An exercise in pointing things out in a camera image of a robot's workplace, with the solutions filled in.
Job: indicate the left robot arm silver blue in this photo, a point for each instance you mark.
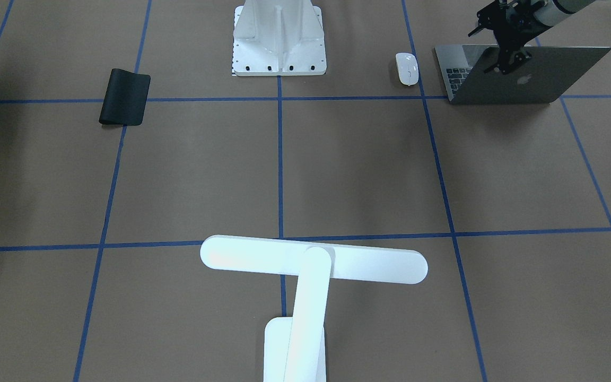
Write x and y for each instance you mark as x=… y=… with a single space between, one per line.
x=555 y=12

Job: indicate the white desk lamp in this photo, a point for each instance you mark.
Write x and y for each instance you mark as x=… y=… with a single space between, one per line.
x=295 y=346

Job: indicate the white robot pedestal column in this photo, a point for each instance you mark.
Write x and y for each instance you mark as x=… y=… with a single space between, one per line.
x=278 y=38

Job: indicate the black mouse pad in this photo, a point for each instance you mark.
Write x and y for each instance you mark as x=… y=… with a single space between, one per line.
x=125 y=98

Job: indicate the white computer mouse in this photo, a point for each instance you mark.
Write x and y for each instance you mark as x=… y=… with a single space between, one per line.
x=407 y=68

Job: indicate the grey laptop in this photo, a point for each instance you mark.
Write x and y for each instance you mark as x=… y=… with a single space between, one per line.
x=550 y=73

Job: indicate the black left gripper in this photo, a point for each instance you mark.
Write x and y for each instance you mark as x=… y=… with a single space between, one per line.
x=529 y=17

